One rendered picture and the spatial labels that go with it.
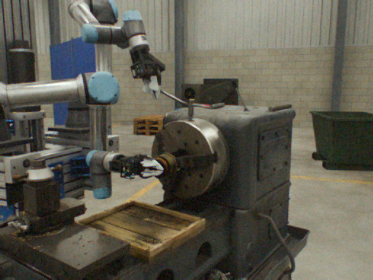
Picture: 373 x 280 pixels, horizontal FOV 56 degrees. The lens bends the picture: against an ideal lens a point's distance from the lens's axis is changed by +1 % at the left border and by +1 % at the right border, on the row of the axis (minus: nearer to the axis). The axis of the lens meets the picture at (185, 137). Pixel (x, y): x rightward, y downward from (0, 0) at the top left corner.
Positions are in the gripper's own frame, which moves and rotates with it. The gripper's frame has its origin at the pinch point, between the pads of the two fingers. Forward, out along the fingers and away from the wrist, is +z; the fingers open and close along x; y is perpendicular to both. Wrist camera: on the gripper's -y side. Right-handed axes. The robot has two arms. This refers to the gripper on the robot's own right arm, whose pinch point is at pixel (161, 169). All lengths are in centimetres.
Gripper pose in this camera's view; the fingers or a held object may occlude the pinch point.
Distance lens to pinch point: 126.8
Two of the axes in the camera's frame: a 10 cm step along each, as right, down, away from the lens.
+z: 8.1, 0.9, -5.8
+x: 0.0, -9.9, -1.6
